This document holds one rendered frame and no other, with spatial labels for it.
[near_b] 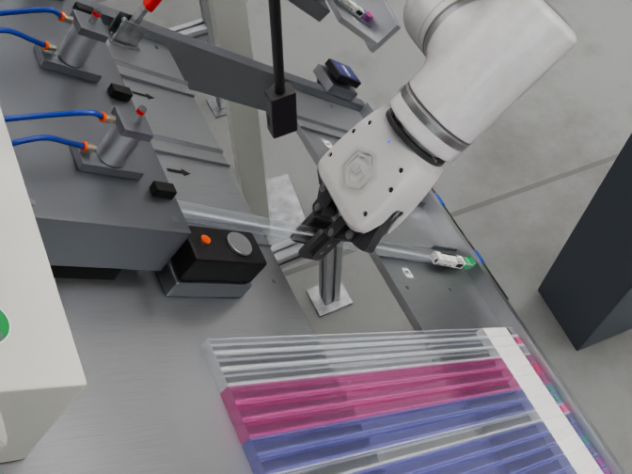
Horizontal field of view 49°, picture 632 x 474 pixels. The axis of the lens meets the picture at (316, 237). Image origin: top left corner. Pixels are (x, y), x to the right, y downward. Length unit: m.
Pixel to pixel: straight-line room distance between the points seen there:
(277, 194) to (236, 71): 0.98
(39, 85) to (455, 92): 0.34
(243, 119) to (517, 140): 0.92
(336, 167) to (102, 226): 0.29
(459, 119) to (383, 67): 1.59
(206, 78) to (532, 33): 0.46
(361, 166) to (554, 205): 1.35
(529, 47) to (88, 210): 0.38
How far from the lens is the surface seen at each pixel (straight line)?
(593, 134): 2.19
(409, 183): 0.65
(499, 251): 1.87
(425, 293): 0.84
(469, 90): 0.63
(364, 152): 0.68
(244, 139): 1.53
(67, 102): 0.57
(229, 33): 1.31
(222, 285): 0.58
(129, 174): 0.53
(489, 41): 0.63
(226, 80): 0.95
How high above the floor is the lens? 1.56
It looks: 59 degrees down
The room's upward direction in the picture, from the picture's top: straight up
